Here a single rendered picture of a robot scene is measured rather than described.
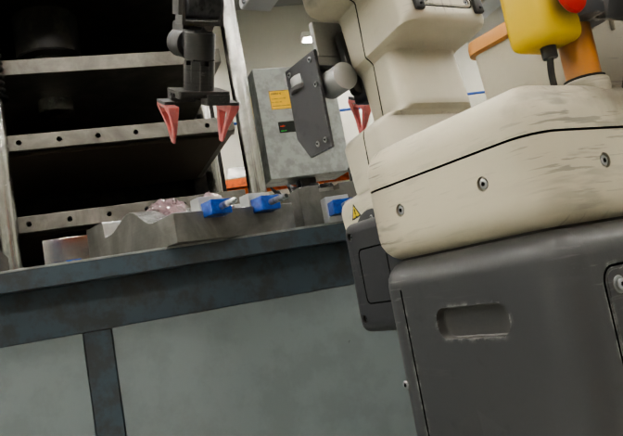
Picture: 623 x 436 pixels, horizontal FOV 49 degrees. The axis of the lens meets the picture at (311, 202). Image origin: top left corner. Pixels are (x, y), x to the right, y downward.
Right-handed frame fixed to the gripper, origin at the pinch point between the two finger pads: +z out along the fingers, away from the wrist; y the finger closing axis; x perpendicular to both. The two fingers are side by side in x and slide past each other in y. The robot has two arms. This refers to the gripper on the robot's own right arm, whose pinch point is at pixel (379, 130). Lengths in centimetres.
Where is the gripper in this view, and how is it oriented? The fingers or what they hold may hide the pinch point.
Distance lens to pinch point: 152.8
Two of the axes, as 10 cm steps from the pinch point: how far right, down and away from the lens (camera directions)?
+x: 5.1, 2.6, -8.2
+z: -0.6, 9.6, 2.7
